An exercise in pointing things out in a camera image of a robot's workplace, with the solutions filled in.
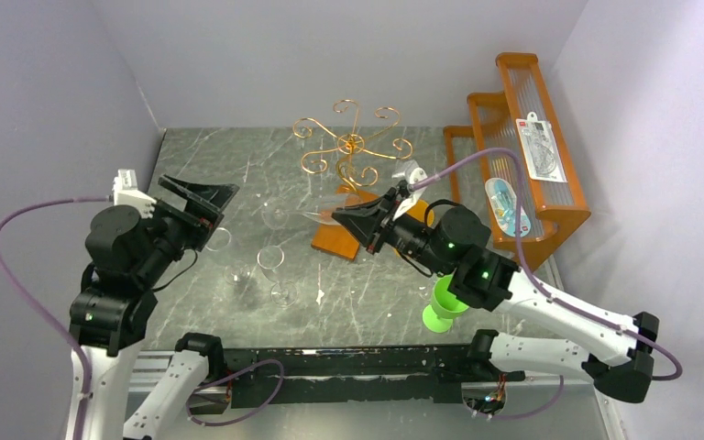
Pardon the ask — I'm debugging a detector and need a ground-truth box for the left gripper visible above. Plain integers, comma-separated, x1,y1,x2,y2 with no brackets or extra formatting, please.
138,172,241,282

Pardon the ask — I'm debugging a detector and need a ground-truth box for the clear wine glass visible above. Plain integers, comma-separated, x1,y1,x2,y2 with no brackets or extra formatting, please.
204,227,252,285
261,194,346,229
257,245,298,307

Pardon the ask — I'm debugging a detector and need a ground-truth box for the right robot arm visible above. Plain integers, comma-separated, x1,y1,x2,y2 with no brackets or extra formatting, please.
331,188,659,403

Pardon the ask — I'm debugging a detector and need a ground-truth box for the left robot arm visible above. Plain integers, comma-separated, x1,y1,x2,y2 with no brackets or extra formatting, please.
66,170,239,439

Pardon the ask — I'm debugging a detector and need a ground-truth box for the green plastic goblet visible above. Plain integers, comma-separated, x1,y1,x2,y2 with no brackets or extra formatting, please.
422,275,469,334

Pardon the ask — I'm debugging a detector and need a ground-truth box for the blue packaged item on shelf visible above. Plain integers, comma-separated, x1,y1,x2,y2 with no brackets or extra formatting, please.
485,178,517,237

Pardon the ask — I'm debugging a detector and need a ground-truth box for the orange wooden tiered shelf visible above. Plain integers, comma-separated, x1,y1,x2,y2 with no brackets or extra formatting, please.
443,52,590,270

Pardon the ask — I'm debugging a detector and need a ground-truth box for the white packaged item on shelf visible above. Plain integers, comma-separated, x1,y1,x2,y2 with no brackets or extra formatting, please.
515,112,567,183

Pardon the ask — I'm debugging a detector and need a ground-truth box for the gold wire wine glass rack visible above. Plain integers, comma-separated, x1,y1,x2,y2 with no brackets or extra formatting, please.
291,99,414,193

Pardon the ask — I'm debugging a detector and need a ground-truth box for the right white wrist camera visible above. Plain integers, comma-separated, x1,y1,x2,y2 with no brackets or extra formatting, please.
391,159,427,220

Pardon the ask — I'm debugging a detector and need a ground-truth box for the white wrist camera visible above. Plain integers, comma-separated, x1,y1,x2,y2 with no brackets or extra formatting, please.
112,169,156,218
391,159,427,220

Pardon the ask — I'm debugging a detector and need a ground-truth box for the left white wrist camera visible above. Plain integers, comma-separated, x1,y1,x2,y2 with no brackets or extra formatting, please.
112,169,156,218

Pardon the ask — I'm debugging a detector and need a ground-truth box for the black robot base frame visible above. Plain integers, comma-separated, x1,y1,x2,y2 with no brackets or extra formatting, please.
190,341,525,409

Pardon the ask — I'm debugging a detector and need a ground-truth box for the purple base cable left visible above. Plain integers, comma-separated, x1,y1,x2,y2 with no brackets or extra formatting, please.
184,358,286,428

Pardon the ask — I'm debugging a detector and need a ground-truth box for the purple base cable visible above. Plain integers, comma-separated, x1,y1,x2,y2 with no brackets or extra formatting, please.
467,375,566,423
184,358,286,428

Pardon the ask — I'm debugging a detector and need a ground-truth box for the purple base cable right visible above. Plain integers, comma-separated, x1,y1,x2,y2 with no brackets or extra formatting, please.
467,375,566,423

